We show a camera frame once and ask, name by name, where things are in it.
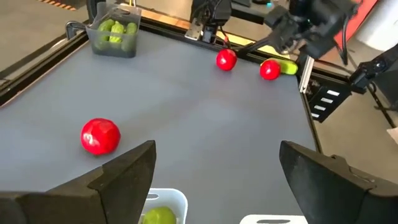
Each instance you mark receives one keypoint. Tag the gray translucent plastic basket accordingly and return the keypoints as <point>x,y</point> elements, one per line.
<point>113,49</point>

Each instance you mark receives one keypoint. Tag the black stand leg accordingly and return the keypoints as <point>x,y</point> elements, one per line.
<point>373,67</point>

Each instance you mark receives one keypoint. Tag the clear plastic basket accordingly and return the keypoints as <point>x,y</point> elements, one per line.
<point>169,199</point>

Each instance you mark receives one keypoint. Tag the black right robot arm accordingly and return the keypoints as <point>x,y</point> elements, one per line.
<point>211,14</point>

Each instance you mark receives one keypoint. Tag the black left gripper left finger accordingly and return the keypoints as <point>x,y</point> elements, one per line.
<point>93,199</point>

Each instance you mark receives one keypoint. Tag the red tomato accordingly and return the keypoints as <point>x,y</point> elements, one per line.
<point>100,137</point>
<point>270,70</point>
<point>226,59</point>

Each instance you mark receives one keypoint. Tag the silver aluminium profile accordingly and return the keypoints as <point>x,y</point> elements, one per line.
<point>306,74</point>

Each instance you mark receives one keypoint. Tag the black table frame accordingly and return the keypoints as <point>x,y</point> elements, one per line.
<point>168,29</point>

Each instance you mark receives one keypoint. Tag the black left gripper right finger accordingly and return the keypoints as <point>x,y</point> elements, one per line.
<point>335,193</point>

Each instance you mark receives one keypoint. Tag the black power strip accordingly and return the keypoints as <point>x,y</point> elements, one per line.
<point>340,99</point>

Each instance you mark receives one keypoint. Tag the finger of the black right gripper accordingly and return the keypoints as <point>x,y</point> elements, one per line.
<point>255,46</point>

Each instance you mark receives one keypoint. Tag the green lime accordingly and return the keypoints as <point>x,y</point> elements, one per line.
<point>159,216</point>

